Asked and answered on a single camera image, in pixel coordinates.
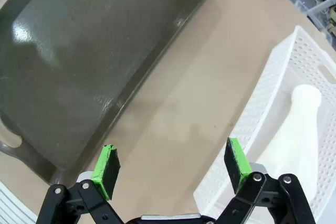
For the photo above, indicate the white perforated plastic basket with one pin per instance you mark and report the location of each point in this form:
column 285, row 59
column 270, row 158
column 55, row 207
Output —
column 288, row 58

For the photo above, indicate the dark brown plastic tray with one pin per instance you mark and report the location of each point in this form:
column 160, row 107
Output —
column 78, row 51

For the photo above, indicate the clear plastic storage bin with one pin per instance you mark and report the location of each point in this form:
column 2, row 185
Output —
column 323, row 11

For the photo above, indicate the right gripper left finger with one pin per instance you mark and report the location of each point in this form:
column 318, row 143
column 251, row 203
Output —
column 105, row 171

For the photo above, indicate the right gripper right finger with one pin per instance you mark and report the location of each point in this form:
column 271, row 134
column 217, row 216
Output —
column 237, row 163

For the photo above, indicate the white slatted panel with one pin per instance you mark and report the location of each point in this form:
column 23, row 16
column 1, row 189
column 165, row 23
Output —
column 13, row 205

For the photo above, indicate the white plastic conical flask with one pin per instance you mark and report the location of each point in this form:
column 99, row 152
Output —
column 288, row 140

